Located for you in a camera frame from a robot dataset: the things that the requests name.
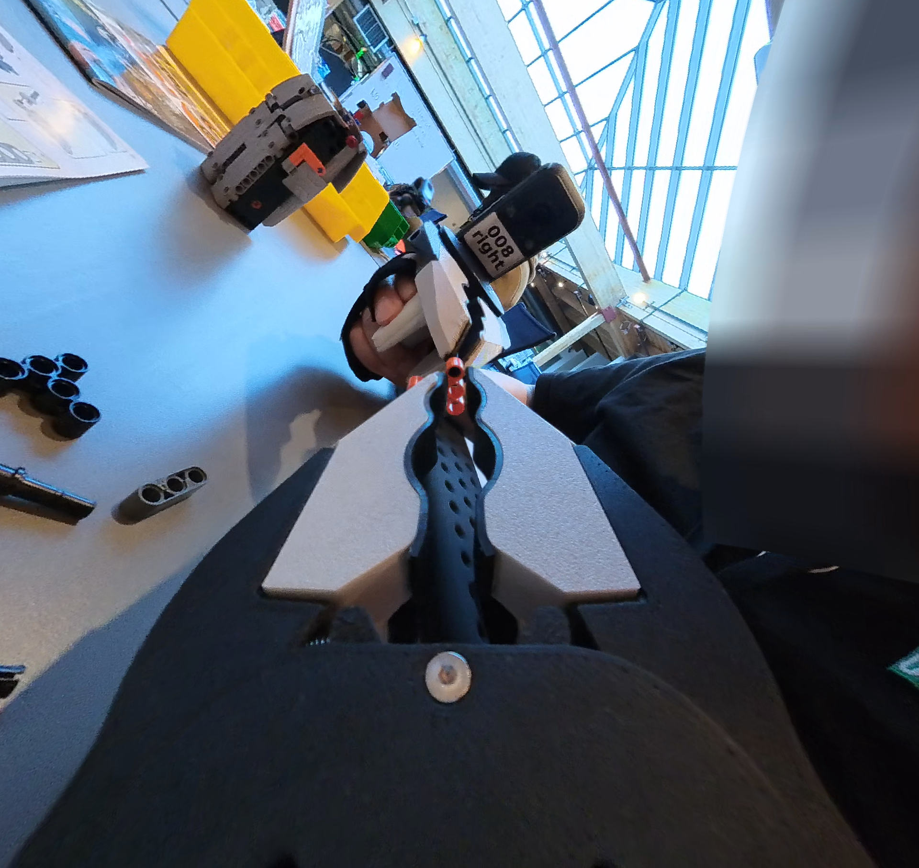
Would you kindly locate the grey toy brick assembly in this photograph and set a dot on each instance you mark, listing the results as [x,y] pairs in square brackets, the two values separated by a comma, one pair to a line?
[273,157]

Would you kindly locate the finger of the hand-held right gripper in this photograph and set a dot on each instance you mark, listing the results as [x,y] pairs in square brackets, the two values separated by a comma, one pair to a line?
[449,308]
[492,340]

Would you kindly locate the green plastic bin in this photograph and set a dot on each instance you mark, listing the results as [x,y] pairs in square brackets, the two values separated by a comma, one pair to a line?
[388,225]

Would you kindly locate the orange toy brick beam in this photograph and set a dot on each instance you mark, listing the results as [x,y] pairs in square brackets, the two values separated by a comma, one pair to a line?
[454,387]

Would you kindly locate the person's right forearm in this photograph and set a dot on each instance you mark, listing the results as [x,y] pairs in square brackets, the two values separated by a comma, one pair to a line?
[513,387]

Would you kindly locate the person's right hand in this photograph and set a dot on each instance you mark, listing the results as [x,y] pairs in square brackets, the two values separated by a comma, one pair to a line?
[391,358]

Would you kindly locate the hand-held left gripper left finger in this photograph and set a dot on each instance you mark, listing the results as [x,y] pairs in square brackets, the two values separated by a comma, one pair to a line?
[344,523]

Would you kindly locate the black five-hole connector brick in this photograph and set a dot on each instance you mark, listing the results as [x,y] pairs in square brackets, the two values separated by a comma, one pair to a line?
[57,394]

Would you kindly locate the black long axle pin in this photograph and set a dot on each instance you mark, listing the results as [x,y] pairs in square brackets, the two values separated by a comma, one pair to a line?
[43,494]

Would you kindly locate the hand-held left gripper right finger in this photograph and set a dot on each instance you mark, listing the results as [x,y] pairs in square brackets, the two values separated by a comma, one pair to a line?
[553,523]

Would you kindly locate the yellow plastic bin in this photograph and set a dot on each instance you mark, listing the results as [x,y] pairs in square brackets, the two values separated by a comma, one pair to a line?
[222,42]

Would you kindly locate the black connector pin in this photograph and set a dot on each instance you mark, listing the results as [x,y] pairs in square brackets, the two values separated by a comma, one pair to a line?
[11,680]

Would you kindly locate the open instruction booklet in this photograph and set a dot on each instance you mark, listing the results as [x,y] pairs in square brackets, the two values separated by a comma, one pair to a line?
[50,128]

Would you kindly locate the grey three-hole brick beam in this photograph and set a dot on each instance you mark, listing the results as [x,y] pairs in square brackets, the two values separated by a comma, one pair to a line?
[161,493]

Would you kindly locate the closed blue building manual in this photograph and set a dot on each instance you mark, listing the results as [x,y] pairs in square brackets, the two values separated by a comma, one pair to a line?
[122,56]

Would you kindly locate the brown cardboard stand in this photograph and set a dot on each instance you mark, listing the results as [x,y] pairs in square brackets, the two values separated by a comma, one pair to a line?
[391,121]

